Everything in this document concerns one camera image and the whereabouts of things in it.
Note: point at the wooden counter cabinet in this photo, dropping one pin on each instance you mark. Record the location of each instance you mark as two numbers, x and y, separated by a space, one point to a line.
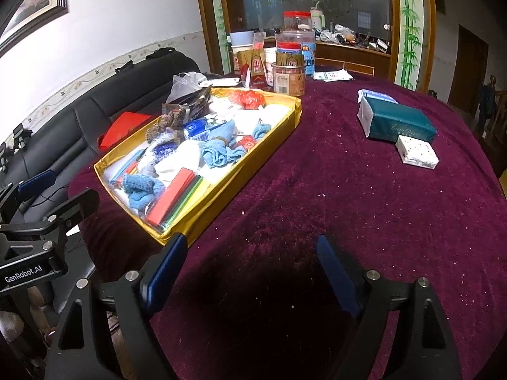
350 58

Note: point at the blue towel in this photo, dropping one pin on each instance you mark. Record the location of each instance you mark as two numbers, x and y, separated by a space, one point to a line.
216 151

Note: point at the purple velvet tablecloth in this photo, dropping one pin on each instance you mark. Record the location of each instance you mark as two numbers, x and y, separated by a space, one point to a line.
253 302

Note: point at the black leather sofa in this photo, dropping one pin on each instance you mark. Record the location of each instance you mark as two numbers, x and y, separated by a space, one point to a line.
70 140

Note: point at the white papers on table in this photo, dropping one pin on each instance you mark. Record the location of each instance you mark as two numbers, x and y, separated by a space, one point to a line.
333 75

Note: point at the blue label snack jar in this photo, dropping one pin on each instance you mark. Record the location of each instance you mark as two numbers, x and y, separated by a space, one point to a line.
299 42

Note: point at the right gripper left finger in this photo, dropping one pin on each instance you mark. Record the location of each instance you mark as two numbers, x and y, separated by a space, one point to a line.
82 347

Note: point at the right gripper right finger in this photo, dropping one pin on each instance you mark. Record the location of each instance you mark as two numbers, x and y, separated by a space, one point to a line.
423 346

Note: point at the red plastic bag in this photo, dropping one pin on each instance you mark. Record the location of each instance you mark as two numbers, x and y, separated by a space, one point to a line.
249 100

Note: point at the orange label clear jar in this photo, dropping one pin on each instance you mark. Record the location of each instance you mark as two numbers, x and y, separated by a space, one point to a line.
289 80

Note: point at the red stick pack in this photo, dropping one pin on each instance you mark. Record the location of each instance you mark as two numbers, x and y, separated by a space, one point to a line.
172 198

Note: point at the red paper bag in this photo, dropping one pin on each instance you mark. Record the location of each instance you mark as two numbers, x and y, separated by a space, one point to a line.
127 122

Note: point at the black snack bag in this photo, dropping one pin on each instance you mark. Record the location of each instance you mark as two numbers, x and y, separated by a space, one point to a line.
188 107

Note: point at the yellow rimmed white box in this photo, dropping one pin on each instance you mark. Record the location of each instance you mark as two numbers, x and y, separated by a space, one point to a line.
260 132

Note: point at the blue white tissue packet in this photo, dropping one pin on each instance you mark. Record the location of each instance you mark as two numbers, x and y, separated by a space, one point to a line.
366 93

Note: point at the framed wall picture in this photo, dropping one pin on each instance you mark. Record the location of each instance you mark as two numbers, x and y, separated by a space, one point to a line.
30 16

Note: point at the small white patterned box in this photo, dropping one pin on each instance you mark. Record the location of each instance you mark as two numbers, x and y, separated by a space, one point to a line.
415 152

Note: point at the clear jar red lid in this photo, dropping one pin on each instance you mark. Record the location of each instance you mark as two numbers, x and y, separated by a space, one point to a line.
295 20

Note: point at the teal facial tissue pack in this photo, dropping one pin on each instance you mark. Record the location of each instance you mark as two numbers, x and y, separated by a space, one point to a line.
386 121

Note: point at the light blue knitted cloth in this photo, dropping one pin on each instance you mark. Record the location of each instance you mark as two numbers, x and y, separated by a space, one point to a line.
141 190

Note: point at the blue white plastic bag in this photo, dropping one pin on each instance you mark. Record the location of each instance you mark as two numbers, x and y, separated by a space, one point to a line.
157 150

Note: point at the clear plastic bag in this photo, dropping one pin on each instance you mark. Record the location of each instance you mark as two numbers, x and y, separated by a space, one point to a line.
184 84

